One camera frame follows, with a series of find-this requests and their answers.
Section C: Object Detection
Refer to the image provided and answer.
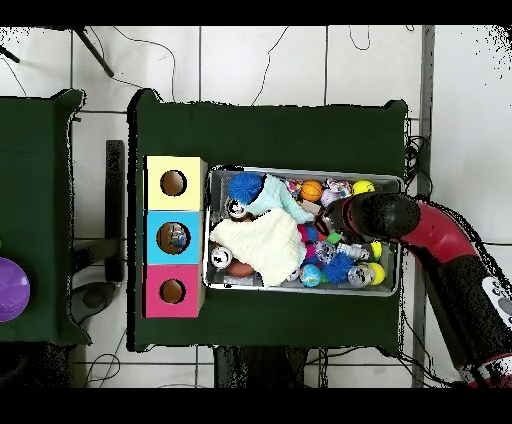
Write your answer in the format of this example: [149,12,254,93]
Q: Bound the wooden box with three holes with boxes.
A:
[142,155,208,319]

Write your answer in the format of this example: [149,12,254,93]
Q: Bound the mint waffle cloth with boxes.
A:
[245,173,315,223]

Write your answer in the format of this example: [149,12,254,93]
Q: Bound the blue furry monster toy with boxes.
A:
[227,171,264,205]

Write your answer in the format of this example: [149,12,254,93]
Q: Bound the cream waffle cloth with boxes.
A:
[209,207,307,288]

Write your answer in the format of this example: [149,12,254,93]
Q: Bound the small orange basketball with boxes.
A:
[299,179,324,203]

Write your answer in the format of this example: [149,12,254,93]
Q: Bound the small white baseball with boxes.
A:
[320,187,341,208]

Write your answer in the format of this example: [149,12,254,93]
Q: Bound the blue green globe ball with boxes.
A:
[299,263,323,288]

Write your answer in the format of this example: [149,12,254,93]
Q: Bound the blue spiky rubber ball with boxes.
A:
[321,252,356,286]

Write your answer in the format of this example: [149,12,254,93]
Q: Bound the grey stand foot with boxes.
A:
[66,280,118,325]

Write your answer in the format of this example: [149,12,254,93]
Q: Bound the dark green side table cloth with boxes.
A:
[0,88,93,346]

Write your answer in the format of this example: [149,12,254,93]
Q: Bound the purple bowl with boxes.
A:
[0,256,32,323]

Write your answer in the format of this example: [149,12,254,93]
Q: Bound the shallow wire mesh bin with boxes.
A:
[203,164,404,298]

